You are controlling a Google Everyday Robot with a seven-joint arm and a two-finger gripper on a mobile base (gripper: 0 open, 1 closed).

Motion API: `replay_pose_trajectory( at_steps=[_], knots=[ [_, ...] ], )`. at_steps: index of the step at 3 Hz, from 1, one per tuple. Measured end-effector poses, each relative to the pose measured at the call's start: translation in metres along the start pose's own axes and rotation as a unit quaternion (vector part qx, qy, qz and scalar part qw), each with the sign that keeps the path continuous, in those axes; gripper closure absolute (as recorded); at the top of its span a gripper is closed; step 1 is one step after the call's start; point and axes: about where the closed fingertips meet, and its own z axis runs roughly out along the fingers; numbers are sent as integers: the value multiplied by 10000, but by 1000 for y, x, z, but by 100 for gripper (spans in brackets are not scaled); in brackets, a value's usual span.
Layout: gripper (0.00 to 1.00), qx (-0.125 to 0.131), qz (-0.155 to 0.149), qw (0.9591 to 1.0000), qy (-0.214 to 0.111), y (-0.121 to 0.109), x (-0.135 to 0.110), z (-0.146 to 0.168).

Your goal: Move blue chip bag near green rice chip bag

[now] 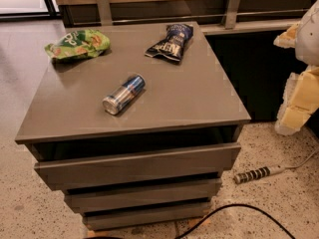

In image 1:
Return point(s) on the middle grey drawer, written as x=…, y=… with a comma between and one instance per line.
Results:
x=143, y=195

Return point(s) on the left metal bracket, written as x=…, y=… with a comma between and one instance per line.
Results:
x=105, y=13

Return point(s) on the blue chip bag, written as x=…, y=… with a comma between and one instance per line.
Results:
x=172, y=46

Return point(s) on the bottom grey drawer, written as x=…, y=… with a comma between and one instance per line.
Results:
x=147, y=216

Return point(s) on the right metal bracket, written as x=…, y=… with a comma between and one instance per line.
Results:
x=229, y=18

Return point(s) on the blue silver energy drink can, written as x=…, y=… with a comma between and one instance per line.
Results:
x=115, y=102

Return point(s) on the metal bracket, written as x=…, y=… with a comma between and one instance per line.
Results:
x=105, y=13
x=229, y=18

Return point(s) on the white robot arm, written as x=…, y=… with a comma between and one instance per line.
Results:
x=301, y=93

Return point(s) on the grey three-drawer cabinet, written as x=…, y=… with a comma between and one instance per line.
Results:
x=186, y=105

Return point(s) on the top grey drawer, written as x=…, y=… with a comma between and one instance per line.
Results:
x=116, y=169

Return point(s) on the grey drawer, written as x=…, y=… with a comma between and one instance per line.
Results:
x=116, y=169
x=143, y=195
x=147, y=216

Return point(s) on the green rice chip bag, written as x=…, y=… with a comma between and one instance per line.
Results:
x=78, y=45

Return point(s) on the wooden counter with rail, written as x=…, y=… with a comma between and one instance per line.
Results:
x=252, y=15

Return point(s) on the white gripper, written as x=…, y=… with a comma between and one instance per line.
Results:
x=309, y=39

